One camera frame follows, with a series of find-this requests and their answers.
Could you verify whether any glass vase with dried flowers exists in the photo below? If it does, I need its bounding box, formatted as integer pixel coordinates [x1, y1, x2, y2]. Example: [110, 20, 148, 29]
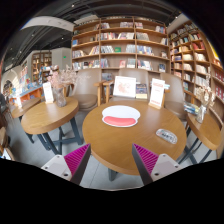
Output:
[47, 65, 77, 107]

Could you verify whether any round wooden left table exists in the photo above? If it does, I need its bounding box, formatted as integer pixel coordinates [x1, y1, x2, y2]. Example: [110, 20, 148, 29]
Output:
[21, 97, 83, 154]

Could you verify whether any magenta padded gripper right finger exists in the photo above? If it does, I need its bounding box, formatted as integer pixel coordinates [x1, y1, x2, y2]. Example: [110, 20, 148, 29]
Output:
[132, 144, 182, 185]

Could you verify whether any beige armchair left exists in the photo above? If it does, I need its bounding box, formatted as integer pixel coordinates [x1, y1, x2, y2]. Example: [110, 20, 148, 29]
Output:
[71, 68, 104, 111]

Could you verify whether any round wooden centre table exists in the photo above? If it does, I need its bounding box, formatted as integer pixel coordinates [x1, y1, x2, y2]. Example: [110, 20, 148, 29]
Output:
[82, 100, 187, 181]

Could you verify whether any glass vase right table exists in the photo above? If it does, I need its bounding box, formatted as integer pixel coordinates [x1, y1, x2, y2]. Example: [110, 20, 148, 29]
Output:
[196, 75, 216, 123]

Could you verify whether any white red sign card stand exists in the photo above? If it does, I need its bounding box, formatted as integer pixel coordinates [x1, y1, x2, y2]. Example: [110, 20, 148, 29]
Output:
[149, 78, 165, 109]

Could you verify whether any distant wooden bookshelf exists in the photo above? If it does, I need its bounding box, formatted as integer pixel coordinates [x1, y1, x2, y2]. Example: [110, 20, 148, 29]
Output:
[31, 51, 52, 84]

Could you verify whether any right wooden bookshelf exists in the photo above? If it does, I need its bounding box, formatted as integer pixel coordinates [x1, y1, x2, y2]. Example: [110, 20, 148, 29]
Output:
[169, 20, 224, 124]

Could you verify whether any far left wooden table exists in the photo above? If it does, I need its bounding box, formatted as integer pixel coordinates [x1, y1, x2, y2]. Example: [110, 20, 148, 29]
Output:
[12, 98, 41, 120]

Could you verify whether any large wooden bookshelf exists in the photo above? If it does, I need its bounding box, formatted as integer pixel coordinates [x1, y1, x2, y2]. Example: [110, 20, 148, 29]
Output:
[71, 16, 170, 73]

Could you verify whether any white and red mouse pad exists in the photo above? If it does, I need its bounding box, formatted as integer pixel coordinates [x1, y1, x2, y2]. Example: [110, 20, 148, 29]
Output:
[102, 105, 141, 127]

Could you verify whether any white sign card left table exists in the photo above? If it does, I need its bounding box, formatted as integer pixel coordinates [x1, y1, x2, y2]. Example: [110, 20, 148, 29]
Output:
[43, 82, 54, 103]

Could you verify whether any beige armchair right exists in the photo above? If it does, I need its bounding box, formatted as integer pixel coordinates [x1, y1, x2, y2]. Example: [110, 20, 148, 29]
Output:
[160, 73, 187, 120]

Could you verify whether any wooden right table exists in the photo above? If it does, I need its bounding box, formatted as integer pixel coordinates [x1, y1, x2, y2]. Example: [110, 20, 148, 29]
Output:
[177, 111, 223, 164]

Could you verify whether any round wooden table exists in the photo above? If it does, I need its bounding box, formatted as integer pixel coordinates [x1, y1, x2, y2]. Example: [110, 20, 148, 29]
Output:
[82, 100, 187, 181]
[21, 97, 83, 154]

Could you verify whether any beige armchair centre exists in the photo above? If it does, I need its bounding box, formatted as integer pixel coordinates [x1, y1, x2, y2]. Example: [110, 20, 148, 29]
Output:
[104, 68, 149, 103]

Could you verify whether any white picture board on chair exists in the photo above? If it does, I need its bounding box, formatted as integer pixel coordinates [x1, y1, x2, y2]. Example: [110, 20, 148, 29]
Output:
[113, 76, 136, 98]

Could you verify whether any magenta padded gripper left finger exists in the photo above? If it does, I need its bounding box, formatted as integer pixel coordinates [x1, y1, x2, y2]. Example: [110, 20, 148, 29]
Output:
[42, 144, 91, 185]

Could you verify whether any book on chair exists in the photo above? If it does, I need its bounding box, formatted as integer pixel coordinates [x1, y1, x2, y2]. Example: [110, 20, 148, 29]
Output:
[136, 84, 148, 99]

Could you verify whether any beige armchair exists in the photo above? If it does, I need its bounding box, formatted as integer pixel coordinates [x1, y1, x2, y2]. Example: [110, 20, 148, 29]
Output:
[160, 73, 187, 120]
[71, 68, 104, 111]
[104, 68, 149, 103]

